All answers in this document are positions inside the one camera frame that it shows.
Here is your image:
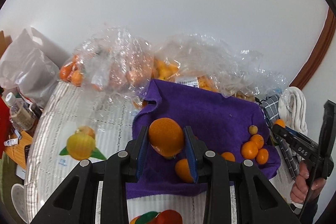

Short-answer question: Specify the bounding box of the round brownish-green fruit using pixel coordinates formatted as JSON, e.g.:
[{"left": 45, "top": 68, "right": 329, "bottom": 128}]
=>
[{"left": 248, "top": 125, "right": 258, "bottom": 135}]

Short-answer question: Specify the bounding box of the large oval orange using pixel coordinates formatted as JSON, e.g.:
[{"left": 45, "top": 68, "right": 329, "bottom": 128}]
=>
[{"left": 148, "top": 118, "right": 185, "bottom": 158}]

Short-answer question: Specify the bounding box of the orange kumquat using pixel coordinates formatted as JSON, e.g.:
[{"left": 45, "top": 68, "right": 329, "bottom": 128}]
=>
[{"left": 255, "top": 148, "right": 269, "bottom": 165}]

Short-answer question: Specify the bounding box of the person's right hand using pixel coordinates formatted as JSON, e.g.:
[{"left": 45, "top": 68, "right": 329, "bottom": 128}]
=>
[{"left": 290, "top": 161, "right": 326, "bottom": 204}]

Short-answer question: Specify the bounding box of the small orange tangerine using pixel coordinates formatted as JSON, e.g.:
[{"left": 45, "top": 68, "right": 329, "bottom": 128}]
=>
[{"left": 250, "top": 134, "right": 264, "bottom": 149}]

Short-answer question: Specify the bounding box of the grey checked cloth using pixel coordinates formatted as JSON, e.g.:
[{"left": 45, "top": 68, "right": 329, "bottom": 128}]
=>
[{"left": 259, "top": 95, "right": 299, "bottom": 180}]

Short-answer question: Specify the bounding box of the white rolled towel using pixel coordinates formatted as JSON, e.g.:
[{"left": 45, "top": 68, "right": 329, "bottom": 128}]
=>
[{"left": 278, "top": 86, "right": 308, "bottom": 136}]

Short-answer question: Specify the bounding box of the orange tangerine front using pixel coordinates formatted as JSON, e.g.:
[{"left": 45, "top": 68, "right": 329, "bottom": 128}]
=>
[{"left": 221, "top": 152, "right": 236, "bottom": 162}]

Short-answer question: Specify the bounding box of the purple towel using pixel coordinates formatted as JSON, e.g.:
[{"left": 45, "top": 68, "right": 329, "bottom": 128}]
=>
[{"left": 126, "top": 80, "right": 269, "bottom": 199}]

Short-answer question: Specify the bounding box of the round orange tangerine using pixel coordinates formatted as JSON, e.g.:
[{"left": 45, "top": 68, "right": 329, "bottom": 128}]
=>
[{"left": 175, "top": 159, "right": 194, "bottom": 184}]

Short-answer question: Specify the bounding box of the clear plastic bottle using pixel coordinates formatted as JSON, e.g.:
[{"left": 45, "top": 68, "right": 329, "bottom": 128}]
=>
[{"left": 5, "top": 92, "right": 35, "bottom": 132}]

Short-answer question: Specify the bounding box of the clear plastic bag right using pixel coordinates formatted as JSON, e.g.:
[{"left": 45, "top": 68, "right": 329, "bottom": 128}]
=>
[{"left": 155, "top": 34, "right": 288, "bottom": 101}]

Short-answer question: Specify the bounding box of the red paper bag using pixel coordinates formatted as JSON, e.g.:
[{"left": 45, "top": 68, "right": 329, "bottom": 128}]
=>
[{"left": 0, "top": 98, "right": 11, "bottom": 159}]

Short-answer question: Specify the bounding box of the clear plastic bag of oranges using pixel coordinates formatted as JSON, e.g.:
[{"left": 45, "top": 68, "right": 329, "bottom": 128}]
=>
[{"left": 59, "top": 27, "right": 154, "bottom": 98}]

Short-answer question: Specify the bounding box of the translucent white plastic bag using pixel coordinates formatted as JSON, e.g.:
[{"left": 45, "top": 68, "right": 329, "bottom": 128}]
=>
[{"left": 1, "top": 27, "right": 70, "bottom": 107}]

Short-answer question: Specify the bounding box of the brown wooden door frame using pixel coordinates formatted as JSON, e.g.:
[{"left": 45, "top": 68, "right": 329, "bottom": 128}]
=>
[{"left": 289, "top": 8, "right": 335, "bottom": 89}]

